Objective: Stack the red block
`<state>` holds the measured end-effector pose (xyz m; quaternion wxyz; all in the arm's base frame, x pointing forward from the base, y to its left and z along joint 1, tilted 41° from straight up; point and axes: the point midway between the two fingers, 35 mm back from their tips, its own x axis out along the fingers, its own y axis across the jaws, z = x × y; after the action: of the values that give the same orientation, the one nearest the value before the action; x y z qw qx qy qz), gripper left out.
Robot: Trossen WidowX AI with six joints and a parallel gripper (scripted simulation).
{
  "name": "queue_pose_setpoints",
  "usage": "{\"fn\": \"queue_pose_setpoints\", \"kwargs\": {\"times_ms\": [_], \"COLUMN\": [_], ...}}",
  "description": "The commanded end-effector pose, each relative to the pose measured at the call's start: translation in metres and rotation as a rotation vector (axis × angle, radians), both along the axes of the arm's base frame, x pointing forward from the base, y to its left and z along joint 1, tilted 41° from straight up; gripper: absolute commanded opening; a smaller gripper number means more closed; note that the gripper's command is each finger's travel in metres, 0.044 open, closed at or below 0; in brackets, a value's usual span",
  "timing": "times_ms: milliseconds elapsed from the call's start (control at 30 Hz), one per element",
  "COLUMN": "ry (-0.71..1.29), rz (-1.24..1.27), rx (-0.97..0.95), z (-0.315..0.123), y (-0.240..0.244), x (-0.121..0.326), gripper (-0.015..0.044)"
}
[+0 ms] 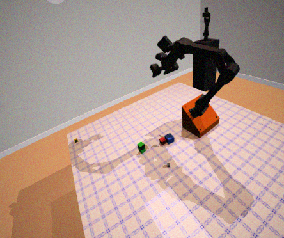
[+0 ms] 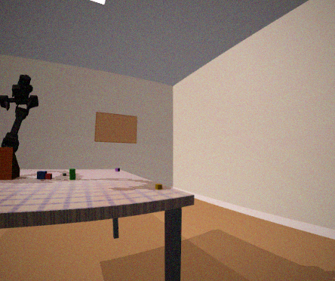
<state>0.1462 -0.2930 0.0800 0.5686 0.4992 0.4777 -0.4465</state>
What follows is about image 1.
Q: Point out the blue block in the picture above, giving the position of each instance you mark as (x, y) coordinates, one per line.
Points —
(169, 138)

